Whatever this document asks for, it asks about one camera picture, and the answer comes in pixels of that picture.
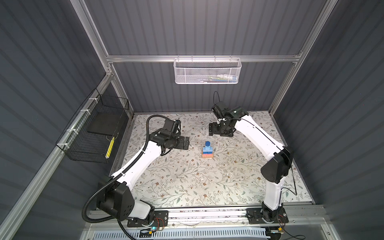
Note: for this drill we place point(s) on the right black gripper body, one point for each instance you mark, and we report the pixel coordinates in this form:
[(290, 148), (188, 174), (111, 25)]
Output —
[(218, 129)]

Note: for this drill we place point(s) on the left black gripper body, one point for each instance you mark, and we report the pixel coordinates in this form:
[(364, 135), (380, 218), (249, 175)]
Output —
[(177, 142)]

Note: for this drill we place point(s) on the light blue rectangular block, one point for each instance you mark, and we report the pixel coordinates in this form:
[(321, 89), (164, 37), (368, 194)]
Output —
[(207, 152)]

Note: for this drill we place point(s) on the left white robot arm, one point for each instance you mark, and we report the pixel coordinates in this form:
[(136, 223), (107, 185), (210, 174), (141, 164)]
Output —
[(117, 199)]

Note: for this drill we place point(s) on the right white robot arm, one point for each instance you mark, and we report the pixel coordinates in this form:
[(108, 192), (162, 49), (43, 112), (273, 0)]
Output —
[(279, 158)]

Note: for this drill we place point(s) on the markers in white basket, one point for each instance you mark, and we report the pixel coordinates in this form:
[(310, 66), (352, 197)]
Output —
[(231, 79)]

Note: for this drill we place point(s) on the black pad in basket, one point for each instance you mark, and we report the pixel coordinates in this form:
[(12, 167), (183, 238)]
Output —
[(106, 124)]

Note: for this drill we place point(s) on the white wire basket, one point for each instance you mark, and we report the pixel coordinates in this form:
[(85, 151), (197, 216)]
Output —
[(188, 71)]

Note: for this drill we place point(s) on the black wire basket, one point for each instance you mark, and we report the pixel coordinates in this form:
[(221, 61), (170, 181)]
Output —
[(78, 144)]

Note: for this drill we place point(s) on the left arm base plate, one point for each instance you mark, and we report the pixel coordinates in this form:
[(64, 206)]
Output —
[(156, 219)]

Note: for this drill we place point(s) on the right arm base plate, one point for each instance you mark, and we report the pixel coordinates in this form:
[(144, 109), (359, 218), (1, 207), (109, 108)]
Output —
[(266, 216)]

